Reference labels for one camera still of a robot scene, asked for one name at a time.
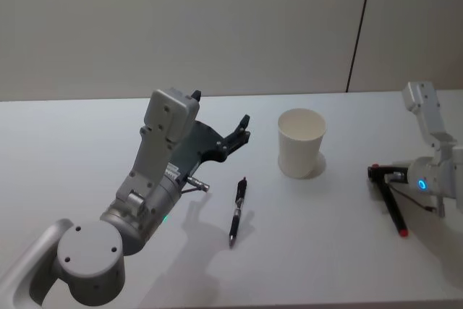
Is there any thin cable with silver plug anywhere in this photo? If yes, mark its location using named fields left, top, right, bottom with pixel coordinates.
left=179, top=175, right=212, bottom=196

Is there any white paper cup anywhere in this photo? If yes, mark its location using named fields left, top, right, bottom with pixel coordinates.
left=276, top=107, right=328, bottom=180

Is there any thin dark wrist cable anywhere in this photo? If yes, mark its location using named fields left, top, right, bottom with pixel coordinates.
left=386, top=178, right=438, bottom=212

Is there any black pen with clear grip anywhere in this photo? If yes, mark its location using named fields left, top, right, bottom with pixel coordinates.
left=228, top=176, right=250, bottom=250

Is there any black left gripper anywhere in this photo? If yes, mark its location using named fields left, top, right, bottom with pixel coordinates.
left=167, top=89, right=252, bottom=184

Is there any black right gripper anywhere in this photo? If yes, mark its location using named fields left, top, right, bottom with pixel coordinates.
left=367, top=164, right=412, bottom=184

